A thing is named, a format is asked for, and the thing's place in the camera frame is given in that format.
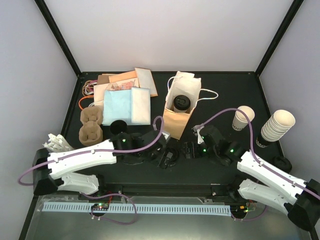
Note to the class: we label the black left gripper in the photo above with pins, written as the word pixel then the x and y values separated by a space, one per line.
pixel 158 160

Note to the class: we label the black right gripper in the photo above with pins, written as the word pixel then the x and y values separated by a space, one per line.
pixel 195 154

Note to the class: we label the single white paper cup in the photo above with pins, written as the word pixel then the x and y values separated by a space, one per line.
pixel 177 110

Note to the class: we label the black plastic cup lid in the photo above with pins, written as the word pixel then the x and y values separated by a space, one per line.
pixel 181 102

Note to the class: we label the brown paper takeout bag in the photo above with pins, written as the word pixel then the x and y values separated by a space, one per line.
pixel 183 83

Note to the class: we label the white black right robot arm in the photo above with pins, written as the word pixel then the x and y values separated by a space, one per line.
pixel 298 199

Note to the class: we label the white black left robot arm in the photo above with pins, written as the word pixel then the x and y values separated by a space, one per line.
pixel 59 171

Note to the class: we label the remaining black paper cup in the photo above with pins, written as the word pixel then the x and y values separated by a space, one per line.
pixel 118 127

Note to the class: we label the short white cup stack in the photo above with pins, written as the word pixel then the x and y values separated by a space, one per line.
pixel 242 117

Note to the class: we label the brown white flat paper bag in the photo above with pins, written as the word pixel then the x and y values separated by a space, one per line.
pixel 146 80

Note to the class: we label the tall white cup stack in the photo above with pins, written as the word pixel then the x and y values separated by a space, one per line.
pixel 275 128

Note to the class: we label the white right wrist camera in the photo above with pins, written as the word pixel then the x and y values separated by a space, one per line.
pixel 196 130

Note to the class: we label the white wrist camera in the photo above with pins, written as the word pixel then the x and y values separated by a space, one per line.
pixel 196 130
pixel 166 135

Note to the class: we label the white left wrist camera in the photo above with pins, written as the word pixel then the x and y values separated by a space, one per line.
pixel 166 135

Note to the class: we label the black enclosure frame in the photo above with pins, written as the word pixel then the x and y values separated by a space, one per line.
pixel 45 11

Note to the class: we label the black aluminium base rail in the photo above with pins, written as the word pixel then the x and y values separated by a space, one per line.
pixel 218 192

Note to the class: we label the light blue cable duct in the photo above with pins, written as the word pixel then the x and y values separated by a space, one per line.
pixel 121 208

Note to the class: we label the bundle of bag handles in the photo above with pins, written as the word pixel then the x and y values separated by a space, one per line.
pixel 87 91

